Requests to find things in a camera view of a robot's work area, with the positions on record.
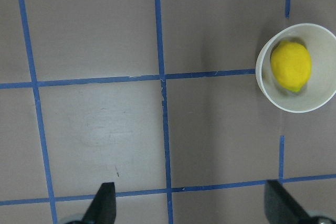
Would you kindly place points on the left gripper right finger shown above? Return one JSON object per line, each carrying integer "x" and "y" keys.
{"x": 281, "y": 207}

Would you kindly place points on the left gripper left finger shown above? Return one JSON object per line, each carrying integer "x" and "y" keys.
{"x": 102, "y": 208}

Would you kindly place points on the white ceramic bowl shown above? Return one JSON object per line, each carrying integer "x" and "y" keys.
{"x": 320, "y": 43}

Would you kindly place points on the yellow lemon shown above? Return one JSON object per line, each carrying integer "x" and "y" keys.
{"x": 291, "y": 65}

